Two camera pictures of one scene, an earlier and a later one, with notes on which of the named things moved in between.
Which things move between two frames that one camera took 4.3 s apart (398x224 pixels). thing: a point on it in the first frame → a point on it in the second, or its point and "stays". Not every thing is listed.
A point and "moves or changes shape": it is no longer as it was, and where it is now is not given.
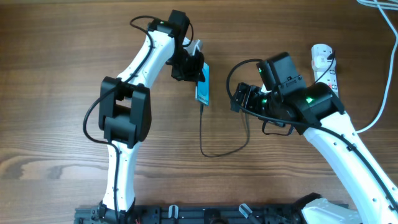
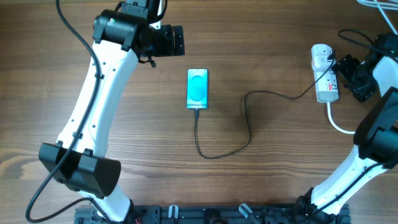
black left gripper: x=194 y=73 → x=168 y=49
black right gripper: x=254 y=93 → x=343 y=66
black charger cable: x=224 y=154 moves or changes shape
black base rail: x=195 y=214 stays
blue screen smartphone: x=202 y=90 moves or changes shape
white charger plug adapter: x=319 y=61 stays
